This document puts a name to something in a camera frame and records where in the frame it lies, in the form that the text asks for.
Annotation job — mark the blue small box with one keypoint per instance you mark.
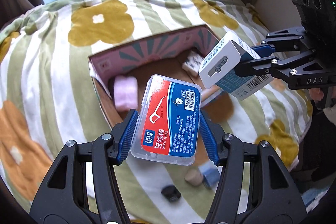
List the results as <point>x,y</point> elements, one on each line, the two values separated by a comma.
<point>211,174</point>

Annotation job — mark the white tall box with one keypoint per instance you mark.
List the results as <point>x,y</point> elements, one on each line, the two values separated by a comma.
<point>218,68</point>

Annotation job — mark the right hand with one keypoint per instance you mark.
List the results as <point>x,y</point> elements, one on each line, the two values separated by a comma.
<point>319,97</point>

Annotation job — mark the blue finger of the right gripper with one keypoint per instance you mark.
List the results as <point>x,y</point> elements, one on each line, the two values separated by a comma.
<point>285,40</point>
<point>262,69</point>

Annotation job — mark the beige cream jar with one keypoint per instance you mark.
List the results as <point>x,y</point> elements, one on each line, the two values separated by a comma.
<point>193,177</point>

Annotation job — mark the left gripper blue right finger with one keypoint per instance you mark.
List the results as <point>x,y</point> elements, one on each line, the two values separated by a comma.
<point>272,197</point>

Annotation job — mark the floral tissue pack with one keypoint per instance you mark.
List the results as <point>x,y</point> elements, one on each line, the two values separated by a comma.
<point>192,63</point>

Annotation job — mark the pink cardboard box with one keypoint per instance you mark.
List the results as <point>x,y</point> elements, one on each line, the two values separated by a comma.
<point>156,55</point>

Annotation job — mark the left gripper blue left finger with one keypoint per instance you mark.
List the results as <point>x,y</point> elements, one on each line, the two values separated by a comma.
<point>62,196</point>

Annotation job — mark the blue fuzzy cloth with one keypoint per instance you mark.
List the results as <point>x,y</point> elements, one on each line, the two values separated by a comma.
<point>313,196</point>

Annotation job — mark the floral striped blanket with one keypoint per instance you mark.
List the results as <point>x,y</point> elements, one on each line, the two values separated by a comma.
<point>47,96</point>

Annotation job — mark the dental floss box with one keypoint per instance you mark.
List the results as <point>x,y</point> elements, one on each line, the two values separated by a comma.
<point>168,123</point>

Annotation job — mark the black cream jar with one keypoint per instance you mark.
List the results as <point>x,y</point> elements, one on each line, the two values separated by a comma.
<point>171,193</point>

